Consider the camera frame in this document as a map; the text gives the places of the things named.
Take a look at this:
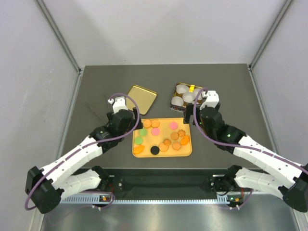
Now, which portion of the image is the orange scalloped cookie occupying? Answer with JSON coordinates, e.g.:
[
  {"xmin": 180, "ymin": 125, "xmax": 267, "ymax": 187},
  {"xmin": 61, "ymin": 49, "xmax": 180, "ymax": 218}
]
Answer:
[{"xmin": 151, "ymin": 120, "xmax": 160, "ymax": 128}]

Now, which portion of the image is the orange round cookie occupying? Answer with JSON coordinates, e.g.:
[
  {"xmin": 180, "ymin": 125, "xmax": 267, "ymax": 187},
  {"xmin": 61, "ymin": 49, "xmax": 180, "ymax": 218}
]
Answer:
[{"xmin": 143, "ymin": 119, "xmax": 152, "ymax": 128}]

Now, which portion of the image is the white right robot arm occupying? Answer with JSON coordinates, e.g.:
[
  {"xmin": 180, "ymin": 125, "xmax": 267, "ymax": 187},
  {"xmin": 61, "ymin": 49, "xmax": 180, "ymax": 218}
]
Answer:
[{"xmin": 183, "ymin": 103, "xmax": 308, "ymax": 213}]

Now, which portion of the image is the tan plain round cookie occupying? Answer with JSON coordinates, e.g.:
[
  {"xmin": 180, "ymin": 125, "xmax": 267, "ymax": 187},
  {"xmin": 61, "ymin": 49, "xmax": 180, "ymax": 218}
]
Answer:
[{"xmin": 170, "ymin": 132, "xmax": 179, "ymax": 140}]

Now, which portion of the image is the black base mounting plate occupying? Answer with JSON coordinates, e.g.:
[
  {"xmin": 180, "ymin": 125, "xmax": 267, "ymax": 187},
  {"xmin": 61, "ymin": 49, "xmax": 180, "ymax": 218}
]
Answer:
[{"xmin": 81, "ymin": 168, "xmax": 241, "ymax": 200}]

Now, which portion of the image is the tan scalloped cookie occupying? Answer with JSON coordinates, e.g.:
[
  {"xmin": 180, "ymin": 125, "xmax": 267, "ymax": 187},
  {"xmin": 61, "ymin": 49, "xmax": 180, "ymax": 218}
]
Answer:
[{"xmin": 172, "ymin": 142, "xmax": 181, "ymax": 151}]

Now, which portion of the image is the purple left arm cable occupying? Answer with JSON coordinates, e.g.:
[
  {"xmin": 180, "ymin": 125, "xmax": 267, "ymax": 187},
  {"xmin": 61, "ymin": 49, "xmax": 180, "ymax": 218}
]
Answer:
[{"xmin": 24, "ymin": 93, "xmax": 140, "ymax": 211}]

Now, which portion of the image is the white paper cup top-right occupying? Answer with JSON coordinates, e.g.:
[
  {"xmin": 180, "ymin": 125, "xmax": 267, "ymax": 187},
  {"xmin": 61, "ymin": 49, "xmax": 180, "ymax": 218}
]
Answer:
[{"xmin": 193, "ymin": 88, "xmax": 204, "ymax": 101}]

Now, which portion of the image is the black sandwich cookie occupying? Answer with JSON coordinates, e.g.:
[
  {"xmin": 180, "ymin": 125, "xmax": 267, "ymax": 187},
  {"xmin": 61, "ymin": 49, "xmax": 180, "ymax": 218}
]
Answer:
[{"xmin": 150, "ymin": 146, "xmax": 160, "ymax": 155}]

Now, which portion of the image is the gold tin lid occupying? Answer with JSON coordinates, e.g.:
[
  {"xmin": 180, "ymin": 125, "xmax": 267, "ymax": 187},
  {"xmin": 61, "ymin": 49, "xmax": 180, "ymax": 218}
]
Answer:
[{"xmin": 127, "ymin": 85, "xmax": 157, "ymax": 115}]

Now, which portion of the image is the white paper cup centre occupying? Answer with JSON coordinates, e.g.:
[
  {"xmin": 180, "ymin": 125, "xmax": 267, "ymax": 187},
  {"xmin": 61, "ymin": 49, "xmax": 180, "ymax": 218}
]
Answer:
[{"xmin": 182, "ymin": 91, "xmax": 195, "ymax": 103}]

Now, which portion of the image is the orange swirl cookie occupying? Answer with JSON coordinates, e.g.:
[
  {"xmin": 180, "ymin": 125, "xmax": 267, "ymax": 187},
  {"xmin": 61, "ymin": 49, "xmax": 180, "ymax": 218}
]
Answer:
[{"xmin": 177, "ymin": 129, "xmax": 186, "ymax": 138}]

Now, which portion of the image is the white paper cup bottom-left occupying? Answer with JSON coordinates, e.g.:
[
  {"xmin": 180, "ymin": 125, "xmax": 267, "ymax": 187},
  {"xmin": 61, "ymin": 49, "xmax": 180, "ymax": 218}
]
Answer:
[{"xmin": 171, "ymin": 96, "xmax": 184, "ymax": 107}]

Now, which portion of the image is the green cookie lower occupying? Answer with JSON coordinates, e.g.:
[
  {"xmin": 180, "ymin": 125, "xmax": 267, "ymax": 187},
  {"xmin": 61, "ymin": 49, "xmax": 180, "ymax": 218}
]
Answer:
[{"xmin": 134, "ymin": 136, "xmax": 143, "ymax": 145}]

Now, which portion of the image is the green cookie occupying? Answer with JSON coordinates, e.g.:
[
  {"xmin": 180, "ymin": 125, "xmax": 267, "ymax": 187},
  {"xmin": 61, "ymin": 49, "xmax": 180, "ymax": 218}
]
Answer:
[
  {"xmin": 138, "ymin": 128, "xmax": 147, "ymax": 137},
  {"xmin": 134, "ymin": 136, "xmax": 143, "ymax": 145}
]

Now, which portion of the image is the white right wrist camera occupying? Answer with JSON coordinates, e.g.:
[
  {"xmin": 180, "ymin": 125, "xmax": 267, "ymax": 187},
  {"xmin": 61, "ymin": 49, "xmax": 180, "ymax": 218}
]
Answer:
[{"xmin": 200, "ymin": 90, "xmax": 219, "ymax": 110}]

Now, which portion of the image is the green cookie upper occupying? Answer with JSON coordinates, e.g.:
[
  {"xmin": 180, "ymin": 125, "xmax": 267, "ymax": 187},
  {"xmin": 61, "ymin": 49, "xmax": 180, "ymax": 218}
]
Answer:
[{"xmin": 138, "ymin": 128, "xmax": 147, "ymax": 137}]

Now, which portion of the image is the white paper cup top-left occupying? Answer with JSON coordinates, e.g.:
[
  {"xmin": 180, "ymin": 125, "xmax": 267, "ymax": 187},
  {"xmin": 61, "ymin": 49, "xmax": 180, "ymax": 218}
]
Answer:
[{"xmin": 176, "ymin": 84, "xmax": 189, "ymax": 94}]

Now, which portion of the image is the yellow serving tray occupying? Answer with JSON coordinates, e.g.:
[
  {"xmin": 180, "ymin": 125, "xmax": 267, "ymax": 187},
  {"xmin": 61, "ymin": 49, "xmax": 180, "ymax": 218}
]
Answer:
[{"xmin": 132, "ymin": 118, "xmax": 193, "ymax": 158}]

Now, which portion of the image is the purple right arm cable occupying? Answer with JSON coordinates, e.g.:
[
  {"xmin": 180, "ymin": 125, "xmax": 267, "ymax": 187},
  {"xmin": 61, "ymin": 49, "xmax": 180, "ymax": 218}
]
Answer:
[{"xmin": 193, "ymin": 87, "xmax": 308, "ymax": 176}]

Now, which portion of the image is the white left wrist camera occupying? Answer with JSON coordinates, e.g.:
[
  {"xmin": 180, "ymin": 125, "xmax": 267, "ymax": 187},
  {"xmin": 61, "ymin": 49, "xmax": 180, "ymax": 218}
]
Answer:
[{"xmin": 108, "ymin": 96, "xmax": 128, "ymax": 114}]

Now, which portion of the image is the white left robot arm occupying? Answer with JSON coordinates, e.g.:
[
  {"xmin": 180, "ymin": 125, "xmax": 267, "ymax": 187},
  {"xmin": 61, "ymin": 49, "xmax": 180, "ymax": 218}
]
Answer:
[{"xmin": 25, "ymin": 107, "xmax": 142, "ymax": 214}]

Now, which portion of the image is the tan flower cookie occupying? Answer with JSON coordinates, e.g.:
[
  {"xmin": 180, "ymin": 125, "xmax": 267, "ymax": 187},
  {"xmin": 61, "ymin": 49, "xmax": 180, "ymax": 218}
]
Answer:
[{"xmin": 163, "ymin": 139, "xmax": 171, "ymax": 146}]

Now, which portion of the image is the tan dotted round cookie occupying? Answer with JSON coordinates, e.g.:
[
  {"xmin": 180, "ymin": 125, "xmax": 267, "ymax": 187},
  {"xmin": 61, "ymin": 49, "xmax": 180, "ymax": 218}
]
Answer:
[{"xmin": 159, "ymin": 143, "xmax": 168, "ymax": 152}]

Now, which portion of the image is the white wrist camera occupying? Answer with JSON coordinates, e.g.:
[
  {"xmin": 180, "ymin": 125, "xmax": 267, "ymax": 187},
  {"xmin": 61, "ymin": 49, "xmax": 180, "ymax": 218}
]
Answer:
[
  {"xmin": 108, "ymin": 96, "xmax": 128, "ymax": 114},
  {"xmin": 200, "ymin": 90, "xmax": 219, "ymax": 110}
]

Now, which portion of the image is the square cookie tin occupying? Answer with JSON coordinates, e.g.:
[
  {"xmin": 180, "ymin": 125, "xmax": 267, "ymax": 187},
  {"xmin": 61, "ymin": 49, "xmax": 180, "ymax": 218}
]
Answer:
[{"xmin": 170, "ymin": 82, "xmax": 202, "ymax": 112}]

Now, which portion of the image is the slotted cable duct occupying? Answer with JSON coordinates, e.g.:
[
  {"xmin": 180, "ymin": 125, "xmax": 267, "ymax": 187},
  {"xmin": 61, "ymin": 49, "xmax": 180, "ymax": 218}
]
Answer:
[{"xmin": 60, "ymin": 193, "xmax": 230, "ymax": 205}]

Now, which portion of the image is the pink cookie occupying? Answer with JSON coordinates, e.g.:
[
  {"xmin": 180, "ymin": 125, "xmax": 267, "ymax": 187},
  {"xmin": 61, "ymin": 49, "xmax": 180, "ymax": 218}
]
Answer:
[
  {"xmin": 169, "ymin": 122, "xmax": 178, "ymax": 130},
  {"xmin": 151, "ymin": 128, "xmax": 160, "ymax": 136}
]

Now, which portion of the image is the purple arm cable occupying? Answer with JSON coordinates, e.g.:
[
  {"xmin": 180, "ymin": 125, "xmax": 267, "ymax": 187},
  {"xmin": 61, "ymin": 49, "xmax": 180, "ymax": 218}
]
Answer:
[
  {"xmin": 193, "ymin": 87, "xmax": 308, "ymax": 176},
  {"xmin": 24, "ymin": 93, "xmax": 140, "ymax": 211}
]

